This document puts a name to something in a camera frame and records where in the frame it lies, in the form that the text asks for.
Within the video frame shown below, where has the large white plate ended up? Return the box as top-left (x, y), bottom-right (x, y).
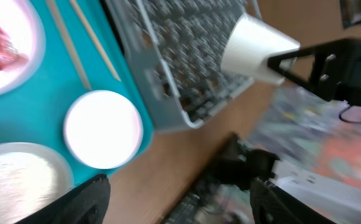
top-left (0, 0), bottom-right (45, 95)

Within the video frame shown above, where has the white cup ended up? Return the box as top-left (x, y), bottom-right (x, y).
top-left (220, 13), bottom-right (301, 86)

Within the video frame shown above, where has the pink-white bowl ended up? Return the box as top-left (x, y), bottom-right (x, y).
top-left (63, 90), bottom-right (144, 169)

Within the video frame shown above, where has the grey bowl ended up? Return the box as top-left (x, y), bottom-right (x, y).
top-left (0, 142), bottom-right (73, 223)

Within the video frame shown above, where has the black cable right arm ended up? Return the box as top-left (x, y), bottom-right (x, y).
top-left (338, 104), bottom-right (361, 124)

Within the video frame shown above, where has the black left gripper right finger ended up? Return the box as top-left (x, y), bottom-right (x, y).
top-left (250, 178), bottom-right (335, 224)

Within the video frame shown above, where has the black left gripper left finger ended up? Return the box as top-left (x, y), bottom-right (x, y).
top-left (16, 174), bottom-right (111, 224)

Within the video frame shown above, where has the teal serving tray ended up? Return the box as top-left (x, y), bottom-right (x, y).
top-left (0, 1), bottom-right (154, 185)

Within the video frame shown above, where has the wooden chopstick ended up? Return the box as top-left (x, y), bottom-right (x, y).
top-left (70, 0), bottom-right (121, 82)
top-left (46, 0), bottom-right (92, 91)

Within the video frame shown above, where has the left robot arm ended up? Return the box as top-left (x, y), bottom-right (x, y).
top-left (20, 134), bottom-right (331, 224)

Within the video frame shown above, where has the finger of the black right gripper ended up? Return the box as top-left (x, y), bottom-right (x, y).
top-left (268, 39), bottom-right (355, 101)

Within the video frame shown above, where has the grey dishwasher rack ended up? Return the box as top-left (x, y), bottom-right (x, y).
top-left (101, 0), bottom-right (253, 133)

